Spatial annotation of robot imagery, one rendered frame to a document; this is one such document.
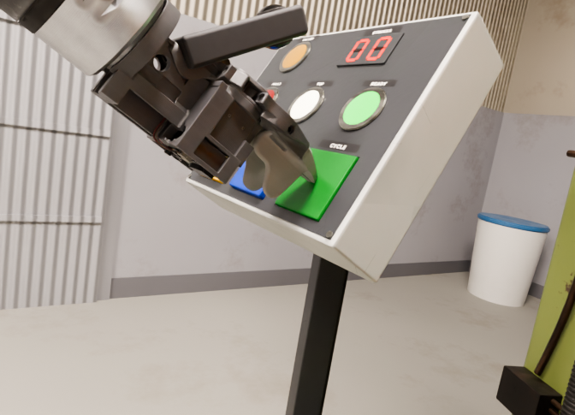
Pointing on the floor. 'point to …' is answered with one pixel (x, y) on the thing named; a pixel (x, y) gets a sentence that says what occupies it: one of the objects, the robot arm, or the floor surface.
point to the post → (315, 337)
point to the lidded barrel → (505, 257)
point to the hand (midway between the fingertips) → (310, 167)
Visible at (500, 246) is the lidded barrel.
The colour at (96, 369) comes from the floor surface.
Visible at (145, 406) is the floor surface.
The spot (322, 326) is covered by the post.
